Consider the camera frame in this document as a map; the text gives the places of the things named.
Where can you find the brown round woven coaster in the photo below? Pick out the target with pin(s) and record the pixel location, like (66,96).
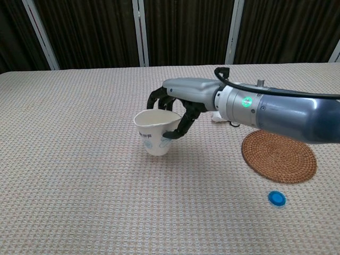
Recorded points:
(279,159)

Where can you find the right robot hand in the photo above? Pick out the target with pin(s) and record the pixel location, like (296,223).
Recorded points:
(194,91)

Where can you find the silver partition frame post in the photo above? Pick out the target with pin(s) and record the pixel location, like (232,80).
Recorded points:
(234,34)
(336,54)
(140,34)
(40,34)

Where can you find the crumpled white tissue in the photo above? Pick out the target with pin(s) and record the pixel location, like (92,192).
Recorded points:
(216,118)

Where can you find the blue bottle cap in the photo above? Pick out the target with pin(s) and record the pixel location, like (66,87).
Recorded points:
(276,198)

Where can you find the white paper cup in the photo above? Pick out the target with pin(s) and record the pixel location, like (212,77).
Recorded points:
(152,138)

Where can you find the beige woven tablecloth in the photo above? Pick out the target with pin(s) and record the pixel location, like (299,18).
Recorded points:
(79,186)

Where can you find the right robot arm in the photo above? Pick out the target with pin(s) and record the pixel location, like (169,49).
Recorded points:
(292,117)

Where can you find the dark ribbed partition panel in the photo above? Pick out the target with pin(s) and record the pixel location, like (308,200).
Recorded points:
(287,29)
(90,32)
(13,32)
(186,32)

